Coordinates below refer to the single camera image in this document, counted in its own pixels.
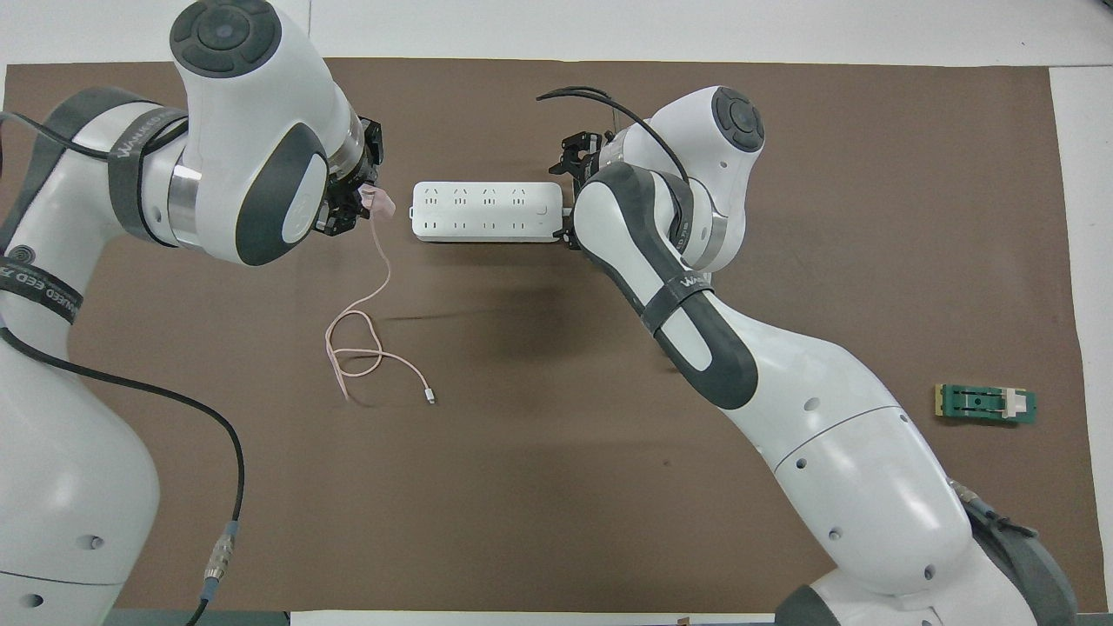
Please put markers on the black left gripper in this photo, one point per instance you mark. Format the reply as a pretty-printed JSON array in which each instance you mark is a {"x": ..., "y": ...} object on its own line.
[{"x": 369, "y": 156}]

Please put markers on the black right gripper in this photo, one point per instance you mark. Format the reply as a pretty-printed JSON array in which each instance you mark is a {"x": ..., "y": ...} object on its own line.
[{"x": 587, "y": 152}]

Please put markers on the pink charger adapter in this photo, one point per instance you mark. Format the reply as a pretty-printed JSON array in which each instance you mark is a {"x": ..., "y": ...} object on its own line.
[{"x": 381, "y": 204}]

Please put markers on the white power strip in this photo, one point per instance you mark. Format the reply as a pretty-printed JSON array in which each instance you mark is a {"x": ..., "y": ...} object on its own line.
[{"x": 487, "y": 211}]

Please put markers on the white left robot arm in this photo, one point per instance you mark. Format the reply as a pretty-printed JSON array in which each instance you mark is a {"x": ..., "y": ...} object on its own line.
[{"x": 243, "y": 87}]

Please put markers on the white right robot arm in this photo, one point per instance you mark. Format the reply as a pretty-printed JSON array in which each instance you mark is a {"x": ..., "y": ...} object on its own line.
[{"x": 826, "y": 435}]

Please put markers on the brown table mat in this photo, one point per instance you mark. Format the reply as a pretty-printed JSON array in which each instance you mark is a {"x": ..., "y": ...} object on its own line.
[{"x": 522, "y": 522}]

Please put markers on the green circuit board module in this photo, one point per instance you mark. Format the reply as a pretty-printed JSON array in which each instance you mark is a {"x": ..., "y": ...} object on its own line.
[{"x": 978, "y": 403}]

